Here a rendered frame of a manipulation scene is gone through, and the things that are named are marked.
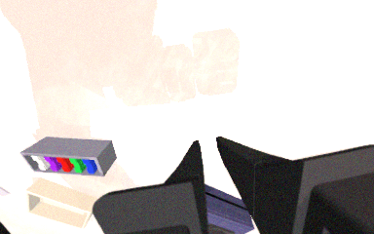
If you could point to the red fuse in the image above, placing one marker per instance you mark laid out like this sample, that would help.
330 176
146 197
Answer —
67 165

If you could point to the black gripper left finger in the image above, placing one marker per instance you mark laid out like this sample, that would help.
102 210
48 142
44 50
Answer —
180 199

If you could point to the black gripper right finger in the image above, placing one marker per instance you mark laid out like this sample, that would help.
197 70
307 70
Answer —
276 190

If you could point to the green fuse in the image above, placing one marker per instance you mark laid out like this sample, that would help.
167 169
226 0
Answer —
79 164

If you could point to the purple fuse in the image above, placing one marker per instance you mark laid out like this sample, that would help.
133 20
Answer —
55 164

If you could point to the beige shallow tray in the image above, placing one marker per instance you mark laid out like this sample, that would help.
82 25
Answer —
59 203

